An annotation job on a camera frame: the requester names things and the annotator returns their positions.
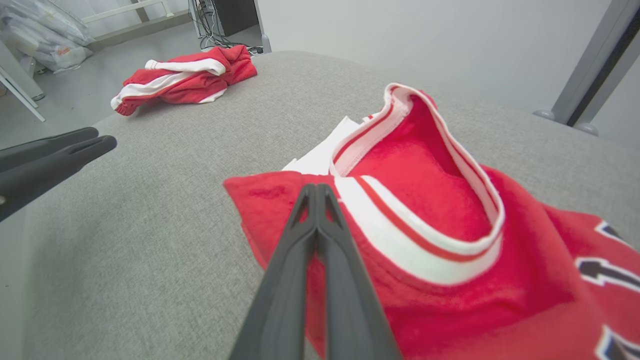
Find tangle of black cables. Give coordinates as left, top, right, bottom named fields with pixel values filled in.
left=189, top=0, right=264, bottom=55

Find light grey metal leg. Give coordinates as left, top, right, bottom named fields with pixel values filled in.
left=252, top=0, right=273, bottom=54

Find dark cabinet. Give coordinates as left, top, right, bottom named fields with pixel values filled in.
left=212, top=0, right=259, bottom=37

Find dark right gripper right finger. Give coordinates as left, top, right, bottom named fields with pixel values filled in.
left=316, top=183, right=402, bottom=360

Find red shorts with white trim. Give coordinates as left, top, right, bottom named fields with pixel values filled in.
left=110, top=44, right=259, bottom=117

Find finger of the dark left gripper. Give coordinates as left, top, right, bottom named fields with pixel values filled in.
left=0, top=127, right=100, bottom=174
left=0, top=134, right=118, bottom=223

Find white metal table frame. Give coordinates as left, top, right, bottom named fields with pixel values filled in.
left=0, top=41, right=47, bottom=124

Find red and white jersey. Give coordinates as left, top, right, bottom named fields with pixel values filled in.
left=223, top=82, right=640, bottom=360

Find white metal bar frame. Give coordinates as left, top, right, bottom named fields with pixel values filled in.
left=80, top=0, right=177, bottom=27

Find grey partition post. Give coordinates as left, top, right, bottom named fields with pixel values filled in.
left=550, top=0, right=640, bottom=127

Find clear plastic bags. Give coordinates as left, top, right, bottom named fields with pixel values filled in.
left=0, top=0, right=97, bottom=74

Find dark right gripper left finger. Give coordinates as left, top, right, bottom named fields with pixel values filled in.
left=228, top=183, right=318, bottom=360

